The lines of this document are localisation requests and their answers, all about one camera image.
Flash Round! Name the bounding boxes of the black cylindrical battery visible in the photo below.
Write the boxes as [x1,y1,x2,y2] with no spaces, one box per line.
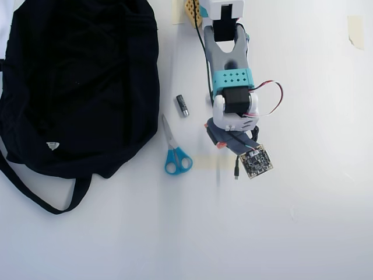
[175,94,190,118]

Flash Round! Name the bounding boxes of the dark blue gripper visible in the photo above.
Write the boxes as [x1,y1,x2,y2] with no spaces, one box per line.
[203,117,258,156]

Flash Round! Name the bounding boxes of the red white servo wire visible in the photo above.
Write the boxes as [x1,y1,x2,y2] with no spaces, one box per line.
[247,80,284,118]

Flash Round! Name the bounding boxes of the scissors with blue handles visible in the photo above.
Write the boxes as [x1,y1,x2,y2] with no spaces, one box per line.
[161,114,193,176]

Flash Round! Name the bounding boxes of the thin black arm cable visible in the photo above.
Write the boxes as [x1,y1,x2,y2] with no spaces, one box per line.
[193,0,213,102]

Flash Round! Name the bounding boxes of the yellow perforated base part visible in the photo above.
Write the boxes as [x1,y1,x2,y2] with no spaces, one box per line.
[184,0,205,29]

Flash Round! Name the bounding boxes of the long beige masking tape strip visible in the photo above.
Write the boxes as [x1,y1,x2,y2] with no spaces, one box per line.
[193,155,238,172]

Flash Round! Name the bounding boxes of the black braided usb cable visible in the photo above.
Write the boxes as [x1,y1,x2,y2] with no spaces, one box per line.
[234,124,261,181]

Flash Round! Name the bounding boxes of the black fabric bag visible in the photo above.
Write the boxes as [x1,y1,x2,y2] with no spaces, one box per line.
[0,0,161,216]

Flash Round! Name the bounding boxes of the bare camera circuit board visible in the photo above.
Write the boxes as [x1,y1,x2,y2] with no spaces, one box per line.
[237,144,275,179]

